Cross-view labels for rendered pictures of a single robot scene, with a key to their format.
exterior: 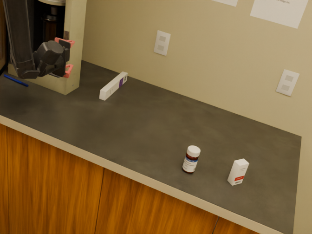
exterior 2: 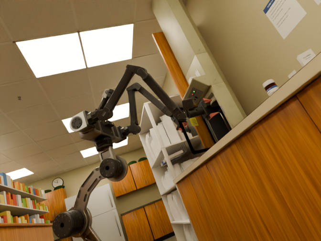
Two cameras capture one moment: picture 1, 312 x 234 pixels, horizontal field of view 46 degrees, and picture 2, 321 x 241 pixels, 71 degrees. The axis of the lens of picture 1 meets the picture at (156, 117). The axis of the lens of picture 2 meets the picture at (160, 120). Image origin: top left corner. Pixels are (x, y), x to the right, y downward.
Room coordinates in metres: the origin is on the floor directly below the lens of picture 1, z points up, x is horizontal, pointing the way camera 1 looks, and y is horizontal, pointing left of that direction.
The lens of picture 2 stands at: (0.19, -0.64, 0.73)
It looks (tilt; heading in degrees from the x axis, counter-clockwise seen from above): 20 degrees up; 57
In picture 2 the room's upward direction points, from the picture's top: 22 degrees counter-clockwise
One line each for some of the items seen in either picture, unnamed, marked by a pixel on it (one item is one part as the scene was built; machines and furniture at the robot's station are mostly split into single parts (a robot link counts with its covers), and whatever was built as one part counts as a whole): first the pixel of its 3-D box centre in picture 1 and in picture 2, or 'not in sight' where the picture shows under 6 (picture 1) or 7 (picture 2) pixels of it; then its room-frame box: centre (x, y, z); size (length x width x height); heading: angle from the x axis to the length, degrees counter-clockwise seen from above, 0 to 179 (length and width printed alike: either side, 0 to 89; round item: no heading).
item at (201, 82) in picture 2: not in sight; (195, 92); (1.42, 0.59, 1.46); 0.32 x 0.12 x 0.10; 74
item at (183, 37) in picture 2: not in sight; (181, 25); (1.60, 0.54, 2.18); 0.32 x 0.25 x 0.93; 74
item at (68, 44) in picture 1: (66, 47); (206, 104); (1.26, 0.38, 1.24); 0.09 x 0.07 x 0.07; 164
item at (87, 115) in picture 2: not in sight; (93, 117); (0.61, 0.77, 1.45); 0.09 x 0.08 x 0.12; 46
